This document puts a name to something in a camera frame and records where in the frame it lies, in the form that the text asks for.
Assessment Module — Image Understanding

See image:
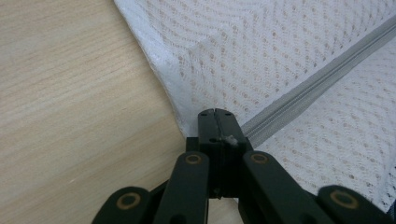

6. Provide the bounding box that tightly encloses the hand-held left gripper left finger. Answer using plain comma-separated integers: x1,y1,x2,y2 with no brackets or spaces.
186,107,224,199

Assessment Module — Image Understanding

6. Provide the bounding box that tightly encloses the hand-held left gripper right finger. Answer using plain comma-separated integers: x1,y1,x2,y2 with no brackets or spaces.
215,107,254,199

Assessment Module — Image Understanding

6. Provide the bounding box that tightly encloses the white mesh laundry bag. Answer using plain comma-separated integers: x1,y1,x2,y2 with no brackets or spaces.
113,0,396,217

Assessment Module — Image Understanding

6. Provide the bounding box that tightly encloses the dark teal cloth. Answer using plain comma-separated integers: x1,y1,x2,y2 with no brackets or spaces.
386,199,396,224

